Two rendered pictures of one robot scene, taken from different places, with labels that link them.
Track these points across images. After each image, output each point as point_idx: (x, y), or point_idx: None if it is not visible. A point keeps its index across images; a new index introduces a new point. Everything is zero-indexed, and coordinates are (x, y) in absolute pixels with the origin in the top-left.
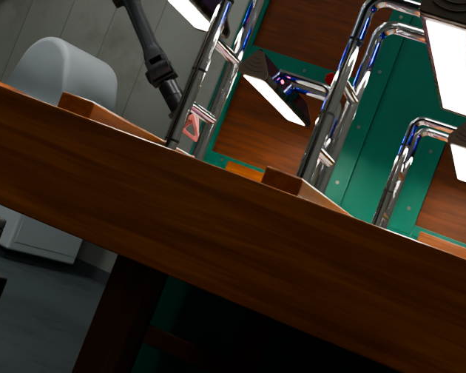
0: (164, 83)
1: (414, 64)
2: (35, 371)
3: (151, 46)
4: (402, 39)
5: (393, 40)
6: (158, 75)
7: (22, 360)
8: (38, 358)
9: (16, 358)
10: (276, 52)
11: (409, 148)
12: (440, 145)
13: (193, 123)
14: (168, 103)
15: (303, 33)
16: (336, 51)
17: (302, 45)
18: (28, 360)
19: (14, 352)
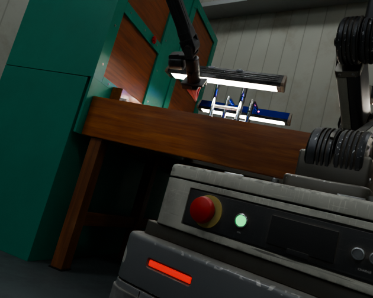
0: (198, 60)
1: (172, 39)
2: (70, 291)
3: (190, 25)
4: (173, 25)
5: (171, 23)
6: (195, 51)
7: (40, 289)
8: (16, 278)
9: (41, 291)
10: (136, 12)
11: (227, 105)
12: (174, 84)
13: (199, 89)
14: (195, 74)
15: (144, 3)
16: (153, 21)
17: (143, 11)
18: (34, 285)
19: (18, 287)
